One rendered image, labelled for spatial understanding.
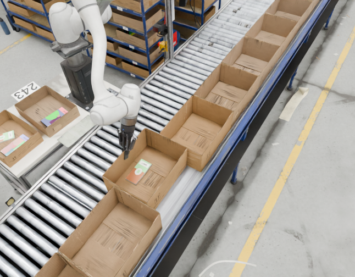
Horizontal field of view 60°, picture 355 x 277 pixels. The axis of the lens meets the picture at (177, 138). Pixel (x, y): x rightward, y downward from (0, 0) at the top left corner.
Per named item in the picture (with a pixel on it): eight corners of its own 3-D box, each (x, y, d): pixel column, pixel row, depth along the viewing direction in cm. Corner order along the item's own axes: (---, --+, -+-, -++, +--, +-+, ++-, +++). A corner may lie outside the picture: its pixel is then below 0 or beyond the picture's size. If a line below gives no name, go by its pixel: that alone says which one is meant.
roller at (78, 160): (75, 155, 213) (73, 151, 209) (134, 190, 194) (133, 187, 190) (70, 161, 210) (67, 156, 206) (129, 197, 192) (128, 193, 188)
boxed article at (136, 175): (125, 179, 177) (125, 178, 175) (141, 160, 185) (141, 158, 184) (136, 186, 174) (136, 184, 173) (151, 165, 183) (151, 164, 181)
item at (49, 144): (74, 66, 272) (73, 64, 270) (122, 92, 250) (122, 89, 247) (-31, 138, 223) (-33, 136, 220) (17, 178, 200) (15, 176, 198)
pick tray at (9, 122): (11, 117, 230) (5, 108, 223) (44, 140, 216) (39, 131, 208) (-23, 142, 216) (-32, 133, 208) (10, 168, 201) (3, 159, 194)
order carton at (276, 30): (260, 30, 273) (264, 12, 260) (292, 40, 262) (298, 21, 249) (241, 53, 252) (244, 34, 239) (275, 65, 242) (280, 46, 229)
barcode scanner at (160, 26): (151, 37, 250) (151, 25, 243) (160, 32, 258) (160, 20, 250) (158, 39, 248) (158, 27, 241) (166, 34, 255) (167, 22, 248)
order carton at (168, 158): (147, 144, 193) (144, 126, 180) (187, 164, 183) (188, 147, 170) (106, 192, 172) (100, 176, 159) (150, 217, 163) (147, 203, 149)
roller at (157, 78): (155, 77, 264) (155, 72, 260) (209, 99, 245) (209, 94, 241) (152, 80, 261) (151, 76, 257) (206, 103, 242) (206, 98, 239)
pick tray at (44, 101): (49, 94, 246) (45, 84, 239) (81, 115, 231) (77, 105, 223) (18, 114, 233) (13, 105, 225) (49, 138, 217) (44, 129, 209)
